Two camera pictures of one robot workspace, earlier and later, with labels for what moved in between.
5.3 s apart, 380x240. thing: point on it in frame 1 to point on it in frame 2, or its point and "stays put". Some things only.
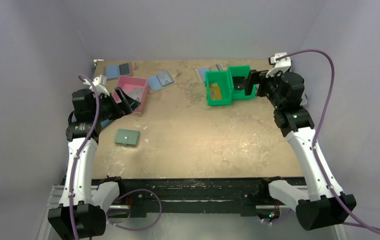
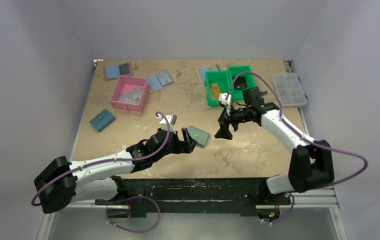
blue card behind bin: x=202 y=70 stays put
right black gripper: x=253 y=84 to x=227 y=120
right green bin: x=241 y=71 stays put
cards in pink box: x=137 y=92 stays put
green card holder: x=127 y=137 to x=200 y=136
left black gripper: x=129 y=104 to x=185 y=146
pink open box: x=136 y=88 stays put
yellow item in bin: x=215 y=93 stays put
